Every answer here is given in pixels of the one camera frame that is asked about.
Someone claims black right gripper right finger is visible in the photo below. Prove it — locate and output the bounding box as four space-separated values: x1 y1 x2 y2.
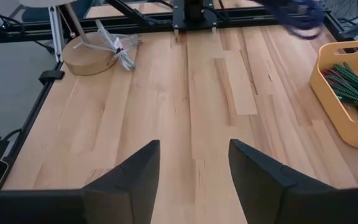
228 139 358 224

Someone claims black frame clamp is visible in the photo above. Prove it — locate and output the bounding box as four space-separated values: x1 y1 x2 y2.
38 70 65 85

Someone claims yellow plastic bin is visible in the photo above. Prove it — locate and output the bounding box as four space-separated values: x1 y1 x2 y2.
309 39 358 151

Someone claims wooden base table lamp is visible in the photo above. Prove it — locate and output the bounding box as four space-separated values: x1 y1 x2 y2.
19 0 119 77

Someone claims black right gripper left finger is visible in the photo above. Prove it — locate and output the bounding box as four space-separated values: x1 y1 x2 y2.
0 139 162 224

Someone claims white post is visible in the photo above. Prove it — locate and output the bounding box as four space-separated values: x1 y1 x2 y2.
48 5 65 63

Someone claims green braided cable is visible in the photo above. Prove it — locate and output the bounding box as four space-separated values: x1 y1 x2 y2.
333 61 358 94
336 88 358 114

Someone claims black table frame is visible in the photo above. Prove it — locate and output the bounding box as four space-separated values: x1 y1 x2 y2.
0 0 354 190

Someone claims bagged white cable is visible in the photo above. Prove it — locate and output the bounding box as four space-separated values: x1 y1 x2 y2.
72 19 141 72

